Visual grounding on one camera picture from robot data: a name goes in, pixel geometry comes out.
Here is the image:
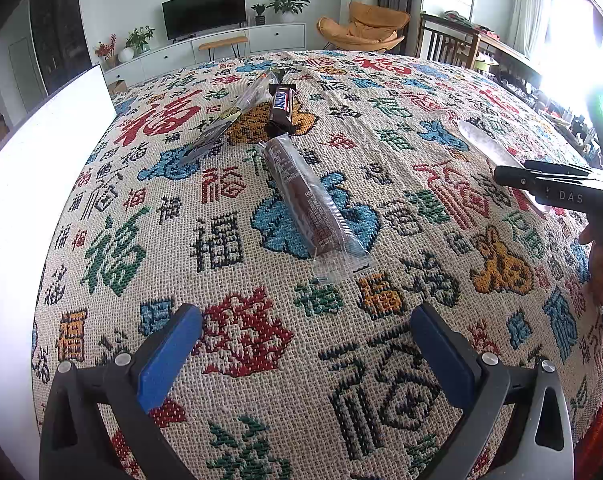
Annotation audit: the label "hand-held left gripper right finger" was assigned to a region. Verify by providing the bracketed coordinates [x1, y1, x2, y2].
[410, 302, 575, 480]

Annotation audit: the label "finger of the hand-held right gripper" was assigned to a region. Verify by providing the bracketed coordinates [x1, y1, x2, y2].
[493, 165, 603, 206]
[523, 160, 603, 177]

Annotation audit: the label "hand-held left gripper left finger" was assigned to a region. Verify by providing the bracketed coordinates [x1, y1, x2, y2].
[38, 304, 204, 480]

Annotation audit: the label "clear packet with grey roll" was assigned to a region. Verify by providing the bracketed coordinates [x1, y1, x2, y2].
[457, 120, 552, 213]

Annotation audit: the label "clear packet with brown roll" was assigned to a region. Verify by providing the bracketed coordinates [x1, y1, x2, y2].
[264, 133, 371, 281]

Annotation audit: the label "person's right hand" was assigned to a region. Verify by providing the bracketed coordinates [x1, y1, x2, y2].
[579, 227, 603, 307]

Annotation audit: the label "printed woven blanket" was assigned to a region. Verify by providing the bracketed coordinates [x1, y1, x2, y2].
[31, 50, 603, 480]

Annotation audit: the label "dark wooden table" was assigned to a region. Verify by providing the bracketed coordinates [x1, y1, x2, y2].
[474, 32, 542, 91]

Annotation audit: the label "white curtain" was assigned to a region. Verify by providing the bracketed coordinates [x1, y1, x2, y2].
[509, 0, 552, 56]

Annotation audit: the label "red cloth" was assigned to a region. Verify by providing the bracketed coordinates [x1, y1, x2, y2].
[575, 394, 603, 480]

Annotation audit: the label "white panel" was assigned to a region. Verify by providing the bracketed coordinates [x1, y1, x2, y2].
[0, 64, 116, 480]

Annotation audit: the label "black and green wafer packet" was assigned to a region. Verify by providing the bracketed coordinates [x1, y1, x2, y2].
[176, 72, 277, 163]

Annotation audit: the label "orange lounge chair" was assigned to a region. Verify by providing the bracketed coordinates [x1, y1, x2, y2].
[316, 2, 411, 53]

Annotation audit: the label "brown chocolate bar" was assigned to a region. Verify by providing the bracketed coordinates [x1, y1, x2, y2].
[268, 84, 298, 136]

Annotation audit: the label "white television cabinet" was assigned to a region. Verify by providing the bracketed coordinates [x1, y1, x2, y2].
[104, 23, 307, 86]

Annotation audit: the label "red flowers in vase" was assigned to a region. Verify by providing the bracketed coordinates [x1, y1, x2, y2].
[95, 34, 118, 68]

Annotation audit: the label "wooden stool with metal legs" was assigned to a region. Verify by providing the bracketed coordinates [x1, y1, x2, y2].
[198, 35, 249, 63]

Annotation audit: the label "leafy plant in glass vase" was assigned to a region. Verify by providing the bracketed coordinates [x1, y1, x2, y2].
[126, 25, 155, 53]

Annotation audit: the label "large green potted plant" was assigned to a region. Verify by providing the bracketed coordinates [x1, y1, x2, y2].
[266, 0, 311, 24]

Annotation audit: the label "dark glass display cabinet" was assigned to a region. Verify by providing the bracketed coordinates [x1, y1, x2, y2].
[28, 0, 93, 98]

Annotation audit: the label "black television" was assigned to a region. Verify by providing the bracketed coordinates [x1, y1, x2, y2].
[162, 0, 247, 42]

